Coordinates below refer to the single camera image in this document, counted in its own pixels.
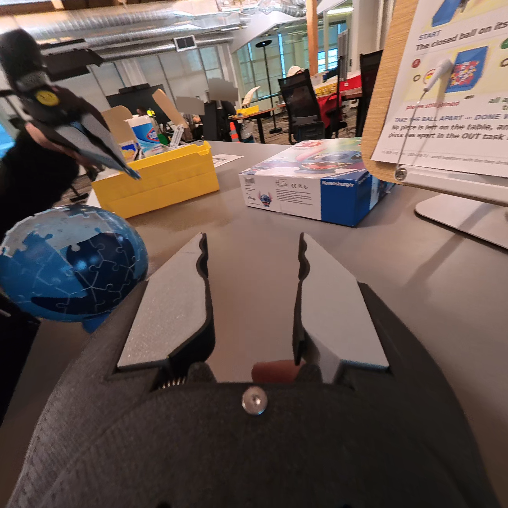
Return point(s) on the white paper sheet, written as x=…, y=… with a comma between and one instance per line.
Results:
x=228, y=159

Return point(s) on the black monitor screen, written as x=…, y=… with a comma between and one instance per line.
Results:
x=131, y=97

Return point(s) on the small printed box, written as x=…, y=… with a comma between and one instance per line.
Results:
x=127, y=150

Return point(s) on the white document stand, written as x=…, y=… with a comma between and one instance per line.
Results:
x=460, y=214

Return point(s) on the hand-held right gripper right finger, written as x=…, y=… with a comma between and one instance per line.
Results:
x=337, y=313

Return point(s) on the silver air duct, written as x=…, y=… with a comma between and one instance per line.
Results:
x=139, y=20

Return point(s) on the white blue puzzle box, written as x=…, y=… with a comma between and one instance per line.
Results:
x=285, y=198

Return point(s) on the white folding stand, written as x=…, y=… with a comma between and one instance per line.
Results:
x=177, y=137

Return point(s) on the person's black clothing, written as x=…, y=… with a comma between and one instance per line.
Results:
x=16, y=357

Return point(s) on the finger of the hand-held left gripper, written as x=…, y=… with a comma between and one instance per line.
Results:
x=105, y=135
x=85, y=139

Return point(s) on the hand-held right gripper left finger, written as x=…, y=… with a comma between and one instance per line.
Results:
x=170, y=313

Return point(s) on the ceiling air vent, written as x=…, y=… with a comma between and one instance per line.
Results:
x=185, y=43

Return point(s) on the red tablecloth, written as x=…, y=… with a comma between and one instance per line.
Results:
x=327, y=105

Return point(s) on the wooden table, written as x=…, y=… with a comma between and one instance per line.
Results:
x=254, y=112

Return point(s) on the wooden document board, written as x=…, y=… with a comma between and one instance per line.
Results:
x=387, y=79

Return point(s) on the wooden column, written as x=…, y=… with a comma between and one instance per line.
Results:
x=312, y=35

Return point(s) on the yellow plastic bin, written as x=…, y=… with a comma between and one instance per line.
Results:
x=158, y=186

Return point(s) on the person's left forearm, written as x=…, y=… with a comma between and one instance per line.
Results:
x=31, y=182

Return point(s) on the person's right hand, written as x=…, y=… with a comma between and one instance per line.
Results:
x=274, y=371

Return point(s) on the person's left hand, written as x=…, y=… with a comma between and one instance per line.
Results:
x=47, y=137

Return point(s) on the wipes canister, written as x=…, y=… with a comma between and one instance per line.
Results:
x=145, y=135

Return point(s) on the black office chair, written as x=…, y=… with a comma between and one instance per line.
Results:
x=369, y=91
x=305, y=103

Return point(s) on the brown cardboard box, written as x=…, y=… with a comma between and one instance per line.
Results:
x=117, y=123

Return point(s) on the orange traffic cone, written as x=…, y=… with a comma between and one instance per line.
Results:
x=234, y=133

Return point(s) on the black floor lamp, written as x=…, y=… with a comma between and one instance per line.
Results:
x=264, y=43

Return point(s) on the blue puzzle ball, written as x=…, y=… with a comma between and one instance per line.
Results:
x=71, y=270

